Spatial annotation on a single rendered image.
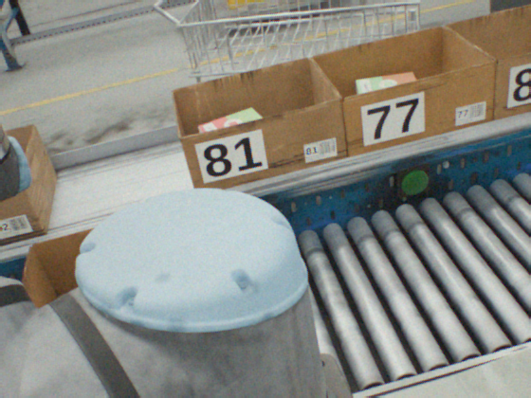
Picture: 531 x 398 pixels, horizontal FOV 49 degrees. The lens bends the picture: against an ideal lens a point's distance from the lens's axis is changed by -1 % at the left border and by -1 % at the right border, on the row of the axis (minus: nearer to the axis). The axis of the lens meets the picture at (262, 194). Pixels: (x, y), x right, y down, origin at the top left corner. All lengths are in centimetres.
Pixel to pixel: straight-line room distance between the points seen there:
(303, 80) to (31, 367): 141
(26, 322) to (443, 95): 126
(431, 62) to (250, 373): 151
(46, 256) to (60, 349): 110
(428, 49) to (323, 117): 49
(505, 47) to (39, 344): 170
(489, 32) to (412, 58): 24
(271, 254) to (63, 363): 14
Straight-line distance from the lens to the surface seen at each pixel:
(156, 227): 41
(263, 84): 167
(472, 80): 155
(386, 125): 149
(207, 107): 167
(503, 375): 119
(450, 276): 136
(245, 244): 38
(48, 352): 38
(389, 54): 175
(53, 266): 149
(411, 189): 152
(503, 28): 190
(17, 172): 99
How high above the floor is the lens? 169
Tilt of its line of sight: 34 degrees down
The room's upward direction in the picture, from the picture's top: 12 degrees counter-clockwise
